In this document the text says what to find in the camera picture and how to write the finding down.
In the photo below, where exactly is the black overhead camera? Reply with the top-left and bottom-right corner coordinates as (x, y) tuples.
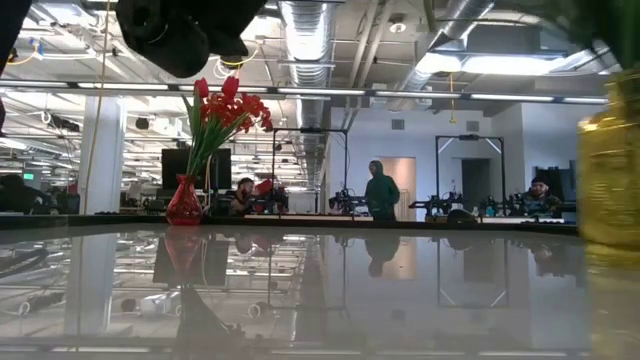
(219, 52), (245, 70)

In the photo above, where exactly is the yellow glass vase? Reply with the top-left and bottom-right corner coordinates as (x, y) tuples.
(576, 69), (640, 249)

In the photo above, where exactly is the overhead light bar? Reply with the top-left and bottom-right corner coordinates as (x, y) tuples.
(0, 79), (611, 106)

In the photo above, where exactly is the red artificial flower bunch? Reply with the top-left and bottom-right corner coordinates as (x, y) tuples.
(180, 89), (275, 177)

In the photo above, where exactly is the white building column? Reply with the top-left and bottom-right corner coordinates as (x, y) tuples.
(78, 95), (127, 216)

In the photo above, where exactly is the yellow ceiling drop cord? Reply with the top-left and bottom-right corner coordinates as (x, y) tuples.
(448, 72), (459, 125)

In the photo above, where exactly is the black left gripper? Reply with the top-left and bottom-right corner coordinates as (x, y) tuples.
(114, 0), (269, 80)

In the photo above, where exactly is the black computer monitor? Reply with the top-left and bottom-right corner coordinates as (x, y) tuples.
(160, 147), (233, 191)

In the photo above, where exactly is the person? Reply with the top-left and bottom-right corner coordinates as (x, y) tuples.
(519, 175), (564, 219)
(363, 159), (402, 223)
(227, 176), (261, 216)
(0, 173), (54, 215)

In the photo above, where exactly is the red glass vase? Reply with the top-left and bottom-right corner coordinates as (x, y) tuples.
(165, 173), (204, 227)

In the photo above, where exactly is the black metal station frame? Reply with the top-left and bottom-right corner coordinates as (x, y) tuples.
(433, 133), (507, 217)
(269, 127), (350, 217)

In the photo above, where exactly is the yellow hanging cable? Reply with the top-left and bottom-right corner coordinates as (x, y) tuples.
(79, 0), (112, 216)

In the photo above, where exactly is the small dark wall monitor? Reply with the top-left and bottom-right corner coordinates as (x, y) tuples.
(534, 166), (577, 201)

